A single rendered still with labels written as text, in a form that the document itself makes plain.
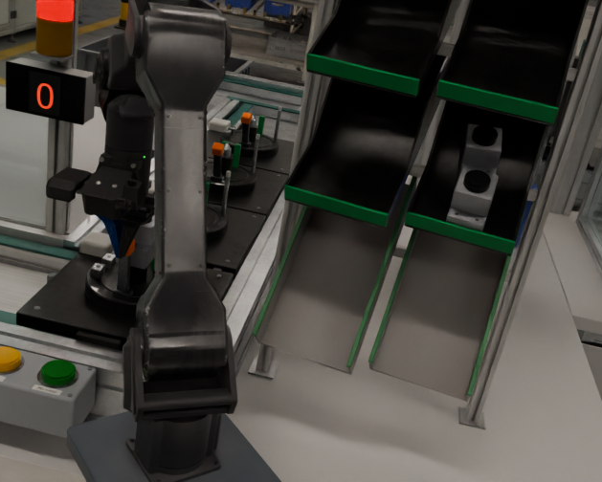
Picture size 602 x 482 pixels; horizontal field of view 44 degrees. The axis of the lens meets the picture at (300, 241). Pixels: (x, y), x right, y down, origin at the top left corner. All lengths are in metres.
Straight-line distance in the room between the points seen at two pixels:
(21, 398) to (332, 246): 0.44
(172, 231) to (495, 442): 0.68
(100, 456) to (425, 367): 0.46
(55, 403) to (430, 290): 0.49
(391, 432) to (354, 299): 0.22
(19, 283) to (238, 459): 0.62
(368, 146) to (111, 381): 0.45
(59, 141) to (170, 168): 0.61
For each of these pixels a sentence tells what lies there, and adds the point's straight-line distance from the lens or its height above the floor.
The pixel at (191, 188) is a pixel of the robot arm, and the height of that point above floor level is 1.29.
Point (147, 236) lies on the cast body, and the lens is 1.05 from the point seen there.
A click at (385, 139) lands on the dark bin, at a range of 1.01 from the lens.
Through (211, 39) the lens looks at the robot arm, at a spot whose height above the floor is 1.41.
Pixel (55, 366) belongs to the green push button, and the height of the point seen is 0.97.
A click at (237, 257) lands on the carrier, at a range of 1.24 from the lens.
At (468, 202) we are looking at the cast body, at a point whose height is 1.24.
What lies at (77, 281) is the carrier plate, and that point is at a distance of 1.13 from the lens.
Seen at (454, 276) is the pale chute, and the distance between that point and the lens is 1.03.
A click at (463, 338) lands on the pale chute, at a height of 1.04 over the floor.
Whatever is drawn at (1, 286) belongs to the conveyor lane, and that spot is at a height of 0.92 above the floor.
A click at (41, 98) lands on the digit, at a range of 1.17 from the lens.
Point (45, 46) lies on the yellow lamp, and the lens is 1.15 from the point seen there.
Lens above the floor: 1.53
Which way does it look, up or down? 25 degrees down
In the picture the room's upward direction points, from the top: 11 degrees clockwise
